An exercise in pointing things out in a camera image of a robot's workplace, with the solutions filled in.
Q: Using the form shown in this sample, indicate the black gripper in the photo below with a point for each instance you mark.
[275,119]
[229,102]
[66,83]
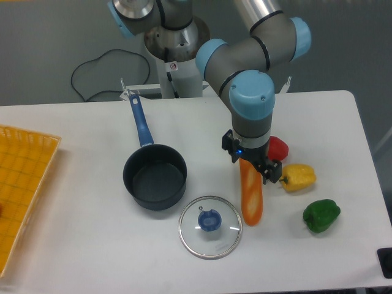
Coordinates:
[254,151]

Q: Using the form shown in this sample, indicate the long orange bread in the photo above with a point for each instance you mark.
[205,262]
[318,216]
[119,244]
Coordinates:
[251,193]

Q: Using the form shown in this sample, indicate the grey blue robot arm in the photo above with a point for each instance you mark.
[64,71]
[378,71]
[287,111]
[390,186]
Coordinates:
[237,73]

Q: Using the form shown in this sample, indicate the red bell pepper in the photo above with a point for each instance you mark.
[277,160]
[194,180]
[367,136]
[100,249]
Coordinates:
[278,149]

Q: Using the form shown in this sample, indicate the yellow bell pepper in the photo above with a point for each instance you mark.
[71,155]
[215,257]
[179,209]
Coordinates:
[297,177]

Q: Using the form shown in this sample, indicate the green bell pepper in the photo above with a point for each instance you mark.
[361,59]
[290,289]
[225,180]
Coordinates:
[320,215]

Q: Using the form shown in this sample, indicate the glass pot lid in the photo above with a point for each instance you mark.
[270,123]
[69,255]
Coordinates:
[210,227]

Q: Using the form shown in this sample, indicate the dark blue saucepan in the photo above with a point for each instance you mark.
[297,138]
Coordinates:
[155,175]

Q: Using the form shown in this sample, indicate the black object at table edge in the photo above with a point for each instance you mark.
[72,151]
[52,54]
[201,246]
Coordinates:
[385,255]

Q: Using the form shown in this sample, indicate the yellow plastic basket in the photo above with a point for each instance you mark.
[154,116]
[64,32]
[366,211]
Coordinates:
[26,157]

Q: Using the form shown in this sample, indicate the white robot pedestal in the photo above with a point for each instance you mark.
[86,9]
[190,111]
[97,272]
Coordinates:
[174,53]

